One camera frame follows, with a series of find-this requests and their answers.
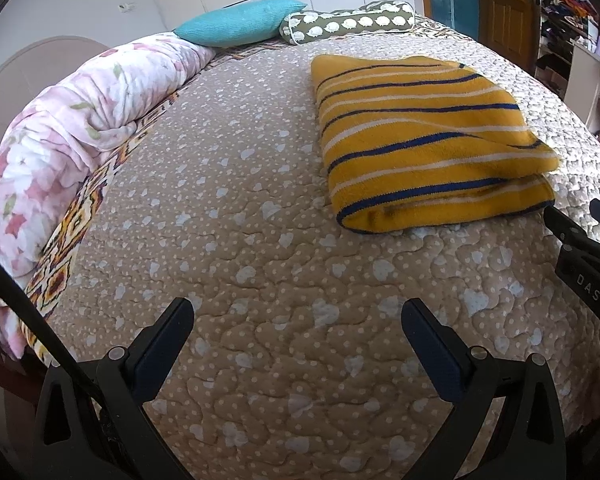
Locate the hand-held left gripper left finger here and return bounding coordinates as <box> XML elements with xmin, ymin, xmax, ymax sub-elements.
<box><xmin>30</xmin><ymin>297</ymin><xmax>196</xmax><ymax>480</ymax></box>

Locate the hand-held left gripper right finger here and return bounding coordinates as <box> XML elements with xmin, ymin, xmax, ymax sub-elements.
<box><xmin>401</xmin><ymin>298</ymin><xmax>567</xmax><ymax>480</ymax></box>

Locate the yellow striped garment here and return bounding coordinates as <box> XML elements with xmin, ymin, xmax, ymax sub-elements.
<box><xmin>310</xmin><ymin>54</ymin><xmax>561</xmax><ymax>235</ymax></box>

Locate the black cable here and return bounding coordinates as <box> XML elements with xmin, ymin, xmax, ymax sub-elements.
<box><xmin>0</xmin><ymin>245</ymin><xmax>103</xmax><ymax>406</ymax></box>

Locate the beige dotted bed quilt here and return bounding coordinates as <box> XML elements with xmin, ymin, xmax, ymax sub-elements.
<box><xmin>20</xmin><ymin>16</ymin><xmax>600</xmax><ymax>480</ymax></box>

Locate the white shelf unit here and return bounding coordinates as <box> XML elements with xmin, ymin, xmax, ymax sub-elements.
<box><xmin>534</xmin><ymin>40</ymin><xmax>600</xmax><ymax>136</ymax></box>

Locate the pile of clothes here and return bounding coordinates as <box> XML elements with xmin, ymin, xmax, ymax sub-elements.
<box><xmin>536</xmin><ymin>0</ymin><xmax>600</xmax><ymax>56</ymax></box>

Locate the pink floral comforter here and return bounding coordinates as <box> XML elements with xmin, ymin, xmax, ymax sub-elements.
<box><xmin>0</xmin><ymin>31</ymin><xmax>218</xmax><ymax>361</ymax></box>

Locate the olive dotted bolster pillow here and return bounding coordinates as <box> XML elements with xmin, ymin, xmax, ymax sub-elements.
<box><xmin>279</xmin><ymin>1</ymin><xmax>417</xmax><ymax>46</ymax></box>

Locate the teal pillow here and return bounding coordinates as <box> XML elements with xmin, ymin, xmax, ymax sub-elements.
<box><xmin>172</xmin><ymin>0</ymin><xmax>308</xmax><ymax>48</ymax></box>

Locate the wooden door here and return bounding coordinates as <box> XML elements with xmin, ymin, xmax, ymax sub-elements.
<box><xmin>474</xmin><ymin>0</ymin><xmax>537</xmax><ymax>72</ymax></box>

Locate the beige arched headboard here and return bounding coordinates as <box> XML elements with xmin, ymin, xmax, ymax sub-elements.
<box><xmin>0</xmin><ymin>35</ymin><xmax>112</xmax><ymax>121</ymax></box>

